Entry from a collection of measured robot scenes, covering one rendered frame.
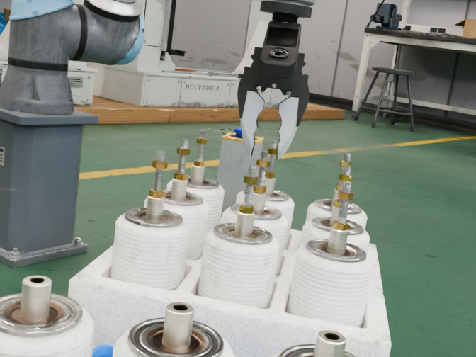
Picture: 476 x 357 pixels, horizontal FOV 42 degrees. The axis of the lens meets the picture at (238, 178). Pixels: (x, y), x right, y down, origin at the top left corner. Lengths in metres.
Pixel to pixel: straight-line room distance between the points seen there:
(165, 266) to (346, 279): 0.22
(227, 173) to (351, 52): 5.27
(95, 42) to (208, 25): 6.20
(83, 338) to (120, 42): 0.90
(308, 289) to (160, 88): 2.85
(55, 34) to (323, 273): 0.77
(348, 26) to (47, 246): 5.36
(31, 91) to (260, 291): 0.69
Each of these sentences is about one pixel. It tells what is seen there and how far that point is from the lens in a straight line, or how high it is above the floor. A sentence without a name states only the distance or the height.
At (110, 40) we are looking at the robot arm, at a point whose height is 0.46.
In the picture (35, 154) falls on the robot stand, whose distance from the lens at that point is 1.27.
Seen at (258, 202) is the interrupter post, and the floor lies 0.27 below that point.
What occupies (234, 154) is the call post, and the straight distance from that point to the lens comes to 1.15.
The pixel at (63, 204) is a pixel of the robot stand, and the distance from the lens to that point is 1.34.
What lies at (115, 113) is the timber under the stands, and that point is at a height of 0.05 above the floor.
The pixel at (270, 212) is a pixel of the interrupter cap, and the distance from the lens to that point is 0.91.
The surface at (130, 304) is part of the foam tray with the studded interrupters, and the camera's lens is 0.77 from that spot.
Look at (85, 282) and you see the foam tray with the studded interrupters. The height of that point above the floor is 0.18.
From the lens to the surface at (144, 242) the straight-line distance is 0.78.
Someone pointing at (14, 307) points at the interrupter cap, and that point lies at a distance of 0.55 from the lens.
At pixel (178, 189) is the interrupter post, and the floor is 0.27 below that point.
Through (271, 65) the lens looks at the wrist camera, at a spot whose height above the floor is 0.46.
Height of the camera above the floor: 0.49
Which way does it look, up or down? 12 degrees down
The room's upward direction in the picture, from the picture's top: 8 degrees clockwise
